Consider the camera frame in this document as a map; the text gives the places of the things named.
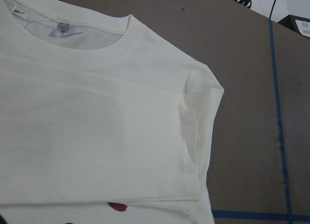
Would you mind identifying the cream long-sleeve cat shirt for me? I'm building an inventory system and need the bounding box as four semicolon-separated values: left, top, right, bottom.
0;0;224;224

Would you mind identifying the black power adapter box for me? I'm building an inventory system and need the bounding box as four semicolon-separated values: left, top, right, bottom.
278;15;310;38

